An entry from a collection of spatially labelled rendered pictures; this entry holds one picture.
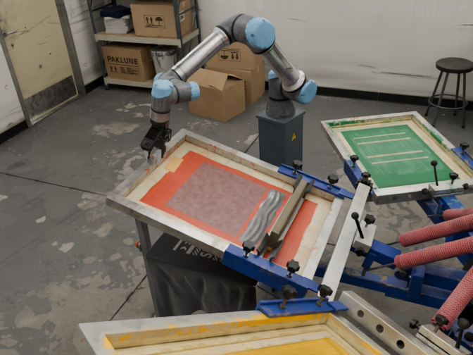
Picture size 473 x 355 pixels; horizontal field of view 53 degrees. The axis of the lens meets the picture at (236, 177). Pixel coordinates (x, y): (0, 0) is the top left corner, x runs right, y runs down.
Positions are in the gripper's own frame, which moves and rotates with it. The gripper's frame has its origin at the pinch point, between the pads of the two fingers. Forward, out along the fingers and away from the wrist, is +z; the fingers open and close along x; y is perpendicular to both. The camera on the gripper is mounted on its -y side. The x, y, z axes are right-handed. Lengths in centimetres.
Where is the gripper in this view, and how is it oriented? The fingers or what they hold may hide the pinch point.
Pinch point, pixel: (152, 161)
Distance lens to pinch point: 197.3
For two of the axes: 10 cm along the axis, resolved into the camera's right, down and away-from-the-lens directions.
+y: 3.9, -5.1, 7.7
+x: -9.0, -3.8, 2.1
